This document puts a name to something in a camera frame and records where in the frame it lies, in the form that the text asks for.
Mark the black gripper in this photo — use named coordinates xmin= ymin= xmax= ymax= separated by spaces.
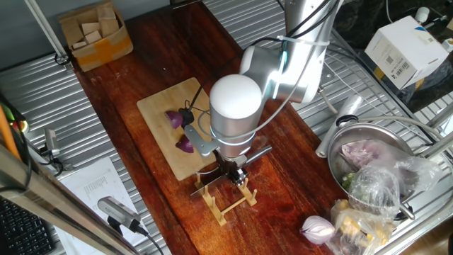
xmin=214 ymin=150 xmax=249 ymax=188

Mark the steel cleaver knife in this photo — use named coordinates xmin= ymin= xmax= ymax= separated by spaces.
xmin=190 ymin=144 xmax=273 ymax=197

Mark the wooden peg rack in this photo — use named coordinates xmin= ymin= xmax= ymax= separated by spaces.
xmin=194 ymin=172 xmax=258 ymax=227

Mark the purple onion wedge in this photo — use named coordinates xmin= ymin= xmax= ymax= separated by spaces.
xmin=164 ymin=110 xmax=184 ymax=130
xmin=175 ymin=134 xmax=195 ymax=154

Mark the peeled purple onion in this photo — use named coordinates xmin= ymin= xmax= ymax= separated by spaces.
xmin=299 ymin=215 xmax=336 ymax=246

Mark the bamboo cutting board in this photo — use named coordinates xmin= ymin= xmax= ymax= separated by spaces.
xmin=136 ymin=76 xmax=222 ymax=181

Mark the steel bowl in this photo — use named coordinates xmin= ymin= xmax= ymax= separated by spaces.
xmin=326 ymin=122 xmax=417 ymax=221

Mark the clear bag of yellow food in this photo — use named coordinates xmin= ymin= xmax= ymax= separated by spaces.
xmin=326 ymin=198 xmax=396 ymax=255

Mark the clear bag of greens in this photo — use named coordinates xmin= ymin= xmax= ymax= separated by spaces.
xmin=348 ymin=165 xmax=401 ymax=221

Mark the printed paper sheet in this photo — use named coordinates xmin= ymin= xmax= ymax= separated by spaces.
xmin=55 ymin=157 xmax=159 ymax=255

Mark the plastic bag of chopped onion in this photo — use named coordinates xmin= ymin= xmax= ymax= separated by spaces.
xmin=339 ymin=138 xmax=443 ymax=199

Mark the brown cardboard box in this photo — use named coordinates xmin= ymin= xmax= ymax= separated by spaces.
xmin=58 ymin=1 xmax=134 ymax=73

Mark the shiny metal bar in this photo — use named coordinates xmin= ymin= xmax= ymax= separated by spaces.
xmin=0 ymin=143 xmax=141 ymax=255

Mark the metal clamp right edge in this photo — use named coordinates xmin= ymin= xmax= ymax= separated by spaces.
xmin=42 ymin=127 xmax=62 ymax=159

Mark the metal pipe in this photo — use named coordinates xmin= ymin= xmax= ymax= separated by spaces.
xmin=419 ymin=102 xmax=453 ymax=159

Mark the white cardboard box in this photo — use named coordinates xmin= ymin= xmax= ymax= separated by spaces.
xmin=364 ymin=15 xmax=449 ymax=91

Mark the black keyboard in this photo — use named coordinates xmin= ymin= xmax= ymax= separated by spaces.
xmin=0 ymin=196 xmax=56 ymax=255

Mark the orange pole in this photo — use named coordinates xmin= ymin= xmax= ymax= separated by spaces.
xmin=0 ymin=104 xmax=22 ymax=160

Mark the thin metal rod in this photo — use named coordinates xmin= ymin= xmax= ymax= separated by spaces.
xmin=23 ymin=0 xmax=70 ymax=65

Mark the wrist camera on silver bracket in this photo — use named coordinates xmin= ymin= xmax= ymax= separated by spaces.
xmin=178 ymin=108 xmax=219 ymax=158

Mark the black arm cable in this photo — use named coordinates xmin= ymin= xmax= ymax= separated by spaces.
xmin=185 ymin=0 xmax=339 ymax=113

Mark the metal cable connector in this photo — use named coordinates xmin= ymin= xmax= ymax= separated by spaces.
xmin=317 ymin=86 xmax=339 ymax=115

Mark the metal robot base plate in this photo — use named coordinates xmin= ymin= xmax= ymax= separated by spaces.
xmin=317 ymin=52 xmax=343 ymax=102

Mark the grey hose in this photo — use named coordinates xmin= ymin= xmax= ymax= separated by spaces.
xmin=357 ymin=115 xmax=453 ymax=143

